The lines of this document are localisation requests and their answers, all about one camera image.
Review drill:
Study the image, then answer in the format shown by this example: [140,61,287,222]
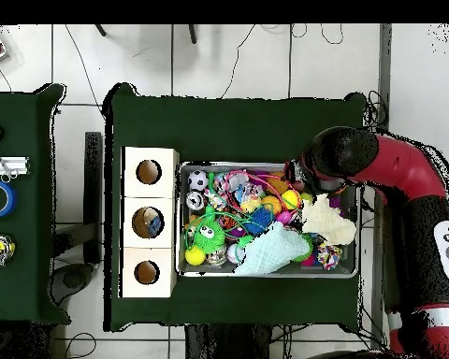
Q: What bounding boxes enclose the yellow ball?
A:
[184,246,207,267]

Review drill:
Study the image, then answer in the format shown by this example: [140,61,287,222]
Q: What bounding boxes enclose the colourful knotted rope toy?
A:
[315,242,343,270]

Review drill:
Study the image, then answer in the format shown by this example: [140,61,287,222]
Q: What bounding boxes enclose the white baseball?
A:
[226,243,245,266]

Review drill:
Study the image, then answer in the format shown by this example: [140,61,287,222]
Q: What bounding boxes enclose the dark green table cloth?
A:
[0,82,71,324]
[102,82,368,333]

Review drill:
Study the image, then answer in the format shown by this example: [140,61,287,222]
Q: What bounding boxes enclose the shallow wire mesh bin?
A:
[176,161,361,280]

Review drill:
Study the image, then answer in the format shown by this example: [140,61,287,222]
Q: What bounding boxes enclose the silver scissors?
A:
[0,136,19,183]

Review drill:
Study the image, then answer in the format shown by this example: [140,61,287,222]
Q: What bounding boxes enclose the mint green cloth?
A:
[234,221,311,277]

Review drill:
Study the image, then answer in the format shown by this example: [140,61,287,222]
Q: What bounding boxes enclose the aluminium rail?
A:
[0,155,31,176]

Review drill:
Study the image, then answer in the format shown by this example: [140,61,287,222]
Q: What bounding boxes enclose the clear bottle with blue label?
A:
[233,181,266,205]

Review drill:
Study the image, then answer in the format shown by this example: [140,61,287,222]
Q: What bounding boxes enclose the green spiky ball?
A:
[293,233,314,263]

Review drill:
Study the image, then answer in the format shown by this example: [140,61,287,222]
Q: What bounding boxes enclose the black and white soccer ball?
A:
[187,170,210,193]

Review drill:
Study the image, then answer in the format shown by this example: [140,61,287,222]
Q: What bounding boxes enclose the black cable bundle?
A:
[362,89,390,130]

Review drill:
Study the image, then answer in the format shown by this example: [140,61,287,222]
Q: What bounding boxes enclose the blue spiky ball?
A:
[242,207,272,237]

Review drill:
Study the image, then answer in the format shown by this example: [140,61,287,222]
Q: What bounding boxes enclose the crushed silver can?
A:
[184,190,207,211]

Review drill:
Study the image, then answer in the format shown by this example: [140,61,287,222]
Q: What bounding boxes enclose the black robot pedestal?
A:
[184,323,274,359]

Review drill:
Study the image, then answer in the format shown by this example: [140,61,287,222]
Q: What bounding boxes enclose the wooden box with three holes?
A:
[120,146,181,299]

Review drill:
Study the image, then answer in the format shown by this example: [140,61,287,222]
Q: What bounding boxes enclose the cream yellow cloth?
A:
[301,193,357,246]

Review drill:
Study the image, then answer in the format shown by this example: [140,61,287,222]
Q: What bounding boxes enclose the green spiky monster toy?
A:
[188,216,226,254]

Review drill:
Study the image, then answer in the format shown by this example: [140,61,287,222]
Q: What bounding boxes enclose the blue tape roll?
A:
[0,179,19,219]

